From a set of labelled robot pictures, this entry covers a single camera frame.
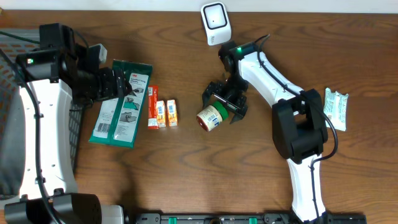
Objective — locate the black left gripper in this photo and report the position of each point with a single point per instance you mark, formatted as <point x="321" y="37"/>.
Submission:
<point x="111" y="90"/>

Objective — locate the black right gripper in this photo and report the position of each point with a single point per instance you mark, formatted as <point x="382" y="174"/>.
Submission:
<point x="216" y="89"/>

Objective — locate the white green packet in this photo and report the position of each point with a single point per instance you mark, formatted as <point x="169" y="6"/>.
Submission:
<point x="118" y="118"/>

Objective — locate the red orange stick packet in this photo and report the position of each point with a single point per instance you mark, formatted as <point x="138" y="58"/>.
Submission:
<point x="152" y="101"/>

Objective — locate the orange tissue pack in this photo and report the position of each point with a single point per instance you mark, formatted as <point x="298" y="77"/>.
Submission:
<point x="172" y="113"/>
<point x="160" y="114"/>

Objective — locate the light green tissue packet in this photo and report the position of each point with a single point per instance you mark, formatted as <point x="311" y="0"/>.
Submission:
<point x="335" y="108"/>

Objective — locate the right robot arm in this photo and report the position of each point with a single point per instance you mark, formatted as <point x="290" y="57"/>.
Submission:
<point x="298" y="123"/>

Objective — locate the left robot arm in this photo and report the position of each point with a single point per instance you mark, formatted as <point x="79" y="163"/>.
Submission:
<point x="52" y="78"/>

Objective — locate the white barcode scanner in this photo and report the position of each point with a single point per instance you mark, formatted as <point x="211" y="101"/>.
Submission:
<point x="216" y="23"/>

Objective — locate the grey plastic mesh basket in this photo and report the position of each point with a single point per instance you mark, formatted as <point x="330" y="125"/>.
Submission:
<point x="12" y="118"/>

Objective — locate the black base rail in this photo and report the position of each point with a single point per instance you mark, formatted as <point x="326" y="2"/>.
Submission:
<point x="267" y="218"/>

